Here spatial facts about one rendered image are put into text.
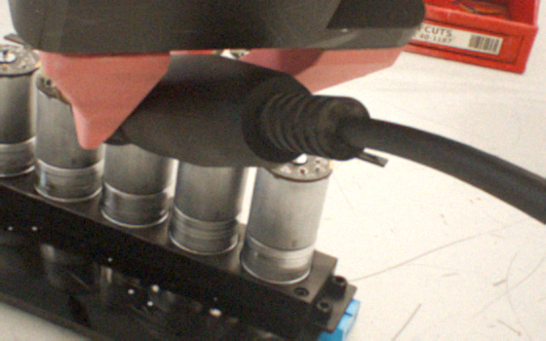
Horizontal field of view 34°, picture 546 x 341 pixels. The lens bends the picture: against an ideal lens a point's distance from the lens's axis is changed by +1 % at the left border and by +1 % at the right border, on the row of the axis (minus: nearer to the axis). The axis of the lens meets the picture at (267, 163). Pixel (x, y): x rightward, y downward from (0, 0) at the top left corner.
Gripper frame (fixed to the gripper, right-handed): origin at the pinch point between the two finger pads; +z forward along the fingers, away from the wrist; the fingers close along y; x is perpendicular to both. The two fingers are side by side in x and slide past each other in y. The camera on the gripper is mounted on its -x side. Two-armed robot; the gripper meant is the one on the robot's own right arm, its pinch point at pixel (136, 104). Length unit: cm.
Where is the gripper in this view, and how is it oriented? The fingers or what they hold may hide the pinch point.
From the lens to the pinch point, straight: 22.0
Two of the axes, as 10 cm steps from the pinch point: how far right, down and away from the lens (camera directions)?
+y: -9.2, 0.7, -4.0
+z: -3.1, 5.1, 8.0
